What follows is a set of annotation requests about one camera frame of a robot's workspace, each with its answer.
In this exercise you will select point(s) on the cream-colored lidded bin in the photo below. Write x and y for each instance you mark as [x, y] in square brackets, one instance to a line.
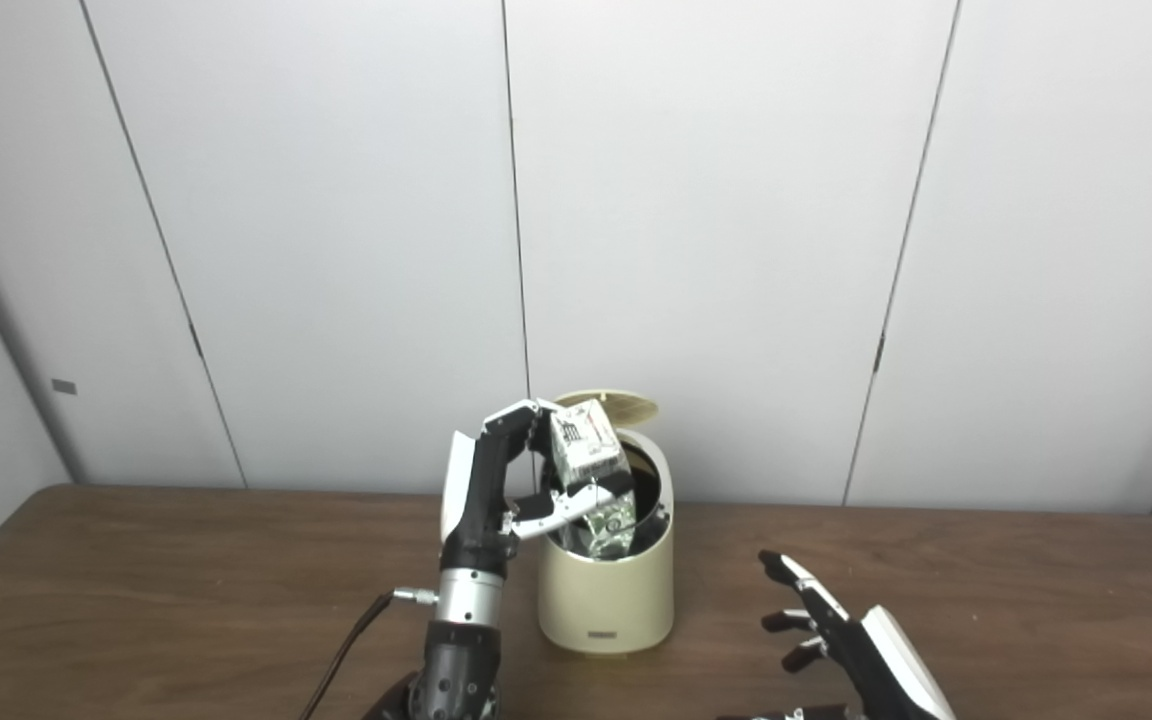
[606, 600]

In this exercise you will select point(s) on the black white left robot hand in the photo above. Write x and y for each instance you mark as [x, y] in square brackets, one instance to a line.
[481, 500]

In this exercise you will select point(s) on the white green milk carton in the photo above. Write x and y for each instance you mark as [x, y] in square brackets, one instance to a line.
[586, 445]

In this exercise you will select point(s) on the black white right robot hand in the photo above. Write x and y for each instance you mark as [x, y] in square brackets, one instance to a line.
[886, 670]

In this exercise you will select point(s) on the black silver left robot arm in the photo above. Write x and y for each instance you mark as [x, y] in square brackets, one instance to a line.
[461, 650]

